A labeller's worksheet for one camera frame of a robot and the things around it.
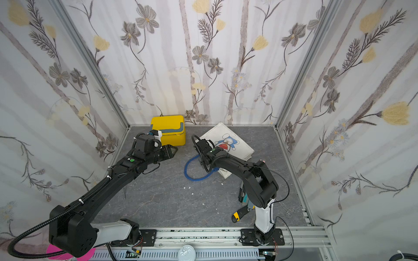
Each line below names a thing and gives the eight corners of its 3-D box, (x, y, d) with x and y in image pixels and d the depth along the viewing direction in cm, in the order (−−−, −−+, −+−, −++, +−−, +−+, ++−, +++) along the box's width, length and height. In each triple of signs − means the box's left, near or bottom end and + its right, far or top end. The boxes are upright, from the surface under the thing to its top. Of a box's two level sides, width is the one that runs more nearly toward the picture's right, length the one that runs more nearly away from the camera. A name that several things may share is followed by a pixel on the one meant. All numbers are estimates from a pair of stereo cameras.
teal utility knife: (238, 205, 86) (239, 204, 84) (236, 183, 94) (237, 181, 92) (248, 205, 86) (249, 204, 85) (245, 183, 94) (245, 181, 92)
